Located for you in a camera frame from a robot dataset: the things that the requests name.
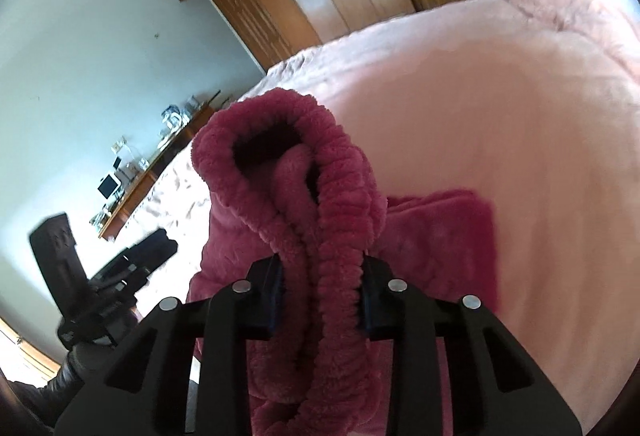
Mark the glass electric kettle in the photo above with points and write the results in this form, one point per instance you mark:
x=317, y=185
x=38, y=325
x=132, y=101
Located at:
x=171, y=122

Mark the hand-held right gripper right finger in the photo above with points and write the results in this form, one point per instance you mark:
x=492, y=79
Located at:
x=372, y=316

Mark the pink duvet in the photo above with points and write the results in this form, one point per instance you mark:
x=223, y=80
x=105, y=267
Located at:
x=500, y=116

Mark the brown wooden desk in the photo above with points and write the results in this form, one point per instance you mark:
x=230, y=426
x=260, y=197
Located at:
x=145, y=181

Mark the wall power outlet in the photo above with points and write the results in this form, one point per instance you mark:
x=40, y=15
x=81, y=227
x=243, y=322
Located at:
x=117, y=146

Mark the small white monitor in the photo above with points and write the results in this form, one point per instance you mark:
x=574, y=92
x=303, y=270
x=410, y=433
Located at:
x=108, y=186

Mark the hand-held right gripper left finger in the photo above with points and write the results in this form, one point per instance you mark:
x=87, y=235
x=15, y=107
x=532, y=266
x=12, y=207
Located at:
x=270, y=311

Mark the person's left forearm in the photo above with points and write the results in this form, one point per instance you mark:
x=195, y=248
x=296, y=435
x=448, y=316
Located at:
x=50, y=388

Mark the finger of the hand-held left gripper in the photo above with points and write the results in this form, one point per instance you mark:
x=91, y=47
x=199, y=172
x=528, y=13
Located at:
x=156, y=251

